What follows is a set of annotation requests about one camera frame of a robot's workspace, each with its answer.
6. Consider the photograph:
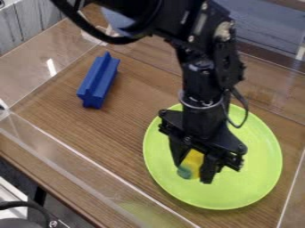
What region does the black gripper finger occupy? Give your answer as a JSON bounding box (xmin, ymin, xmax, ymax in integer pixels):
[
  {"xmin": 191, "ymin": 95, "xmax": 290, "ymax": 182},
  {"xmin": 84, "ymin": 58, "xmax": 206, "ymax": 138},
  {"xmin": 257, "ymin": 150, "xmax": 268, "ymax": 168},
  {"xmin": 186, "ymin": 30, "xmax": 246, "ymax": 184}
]
[
  {"xmin": 169, "ymin": 136, "xmax": 191, "ymax": 167},
  {"xmin": 201, "ymin": 154, "xmax": 225, "ymax": 184}
]

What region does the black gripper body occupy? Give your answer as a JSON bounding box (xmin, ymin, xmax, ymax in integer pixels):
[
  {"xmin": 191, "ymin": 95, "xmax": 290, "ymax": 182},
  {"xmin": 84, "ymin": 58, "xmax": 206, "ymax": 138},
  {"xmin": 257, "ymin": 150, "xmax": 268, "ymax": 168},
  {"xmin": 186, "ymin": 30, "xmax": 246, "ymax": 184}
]
[{"xmin": 158, "ymin": 102, "xmax": 246, "ymax": 171}]

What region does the yellow toy banana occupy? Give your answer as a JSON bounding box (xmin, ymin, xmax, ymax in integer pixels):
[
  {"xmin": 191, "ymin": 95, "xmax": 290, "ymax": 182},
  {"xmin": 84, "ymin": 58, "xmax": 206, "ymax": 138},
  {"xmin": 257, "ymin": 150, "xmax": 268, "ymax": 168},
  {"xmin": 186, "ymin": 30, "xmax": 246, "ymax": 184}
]
[{"xmin": 177, "ymin": 149, "xmax": 205, "ymax": 180}]

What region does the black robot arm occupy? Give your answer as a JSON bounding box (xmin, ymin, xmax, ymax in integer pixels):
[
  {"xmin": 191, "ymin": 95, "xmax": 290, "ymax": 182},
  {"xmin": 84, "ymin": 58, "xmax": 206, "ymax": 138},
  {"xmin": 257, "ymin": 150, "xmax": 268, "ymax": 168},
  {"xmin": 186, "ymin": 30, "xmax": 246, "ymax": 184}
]
[{"xmin": 50, "ymin": 0, "xmax": 249, "ymax": 184}]

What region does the green round plate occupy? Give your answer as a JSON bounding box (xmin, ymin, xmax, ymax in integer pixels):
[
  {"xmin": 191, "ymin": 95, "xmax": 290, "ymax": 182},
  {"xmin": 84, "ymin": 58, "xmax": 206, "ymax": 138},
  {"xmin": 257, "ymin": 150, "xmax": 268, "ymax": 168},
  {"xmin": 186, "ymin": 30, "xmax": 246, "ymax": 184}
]
[{"xmin": 143, "ymin": 114, "xmax": 284, "ymax": 210}]

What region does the blue cross-shaped block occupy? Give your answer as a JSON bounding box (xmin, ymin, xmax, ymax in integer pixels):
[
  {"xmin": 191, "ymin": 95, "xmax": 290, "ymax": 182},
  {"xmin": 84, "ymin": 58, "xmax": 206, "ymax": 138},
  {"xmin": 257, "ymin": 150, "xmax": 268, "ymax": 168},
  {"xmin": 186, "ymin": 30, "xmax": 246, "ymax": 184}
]
[{"xmin": 76, "ymin": 52, "xmax": 121, "ymax": 109}]

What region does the clear acrylic enclosure wall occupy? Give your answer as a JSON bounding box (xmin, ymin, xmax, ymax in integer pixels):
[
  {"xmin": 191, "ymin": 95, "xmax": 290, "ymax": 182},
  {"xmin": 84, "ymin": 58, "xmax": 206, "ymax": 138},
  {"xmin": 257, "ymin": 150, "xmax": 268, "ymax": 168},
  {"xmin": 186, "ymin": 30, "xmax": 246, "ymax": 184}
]
[{"xmin": 0, "ymin": 10, "xmax": 305, "ymax": 228}]

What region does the black cable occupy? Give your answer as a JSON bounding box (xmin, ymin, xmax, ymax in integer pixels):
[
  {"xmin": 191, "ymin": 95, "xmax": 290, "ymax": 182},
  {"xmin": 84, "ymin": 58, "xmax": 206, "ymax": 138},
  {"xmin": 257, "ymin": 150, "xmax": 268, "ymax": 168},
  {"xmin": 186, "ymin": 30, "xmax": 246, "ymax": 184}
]
[{"xmin": 0, "ymin": 200, "xmax": 52, "ymax": 228}]

